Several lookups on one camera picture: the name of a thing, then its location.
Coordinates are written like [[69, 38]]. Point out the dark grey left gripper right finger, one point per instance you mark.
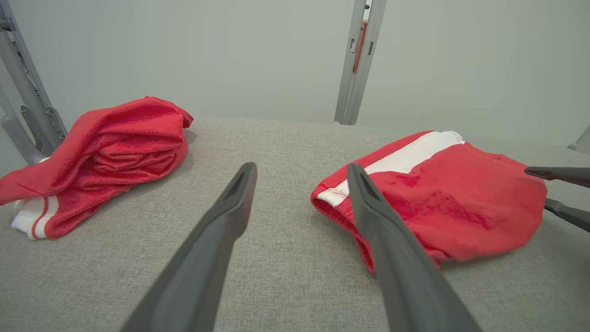
[[405, 286]]

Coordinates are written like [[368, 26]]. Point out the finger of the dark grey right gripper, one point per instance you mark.
[[567, 175], [571, 214]]

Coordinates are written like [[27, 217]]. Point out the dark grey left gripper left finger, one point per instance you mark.
[[198, 276]]

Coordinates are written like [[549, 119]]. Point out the red shorts with white stripe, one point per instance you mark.
[[461, 198]]

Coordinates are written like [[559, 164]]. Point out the red basketball jersey white trim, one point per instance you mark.
[[115, 147]]

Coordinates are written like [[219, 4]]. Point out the grey metal frame post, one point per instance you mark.
[[32, 101], [583, 143]]

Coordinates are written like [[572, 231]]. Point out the grey metal post round feet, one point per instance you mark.
[[345, 92]]

